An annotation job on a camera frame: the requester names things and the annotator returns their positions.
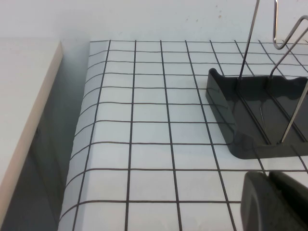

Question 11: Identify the white black-grid tablecloth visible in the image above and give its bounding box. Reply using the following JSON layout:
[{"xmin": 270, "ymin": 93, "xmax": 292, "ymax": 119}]
[{"xmin": 59, "ymin": 39, "xmax": 308, "ymax": 231}]

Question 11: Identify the dark grey wire lid rack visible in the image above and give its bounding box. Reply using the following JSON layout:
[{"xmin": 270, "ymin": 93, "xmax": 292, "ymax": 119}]
[{"xmin": 205, "ymin": 0, "xmax": 308, "ymax": 160}]

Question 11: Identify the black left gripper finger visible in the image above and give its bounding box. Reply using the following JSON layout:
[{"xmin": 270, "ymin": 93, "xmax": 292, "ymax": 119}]
[{"xmin": 240, "ymin": 170, "xmax": 308, "ymax": 231}]

